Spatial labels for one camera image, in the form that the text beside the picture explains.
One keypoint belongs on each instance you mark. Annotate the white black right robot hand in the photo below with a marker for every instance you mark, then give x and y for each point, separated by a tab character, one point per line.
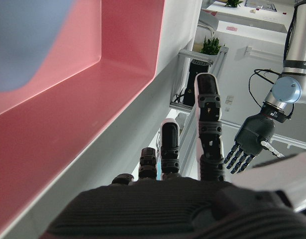
142	211

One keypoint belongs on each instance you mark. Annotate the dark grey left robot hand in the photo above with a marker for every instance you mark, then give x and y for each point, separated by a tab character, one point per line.
254	134

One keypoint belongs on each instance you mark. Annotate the light blue cup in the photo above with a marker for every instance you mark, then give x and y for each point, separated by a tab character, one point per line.
21	42

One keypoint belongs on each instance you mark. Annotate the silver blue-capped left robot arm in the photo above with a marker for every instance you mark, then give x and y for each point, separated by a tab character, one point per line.
287	89

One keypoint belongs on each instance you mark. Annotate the pink plastic box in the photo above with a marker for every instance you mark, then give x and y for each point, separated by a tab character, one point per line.
93	99

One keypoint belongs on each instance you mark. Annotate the black computer tower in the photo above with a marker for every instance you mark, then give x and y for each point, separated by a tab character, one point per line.
196	79

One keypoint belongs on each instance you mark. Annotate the green potted plant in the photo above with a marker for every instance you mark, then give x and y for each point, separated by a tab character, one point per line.
212	46

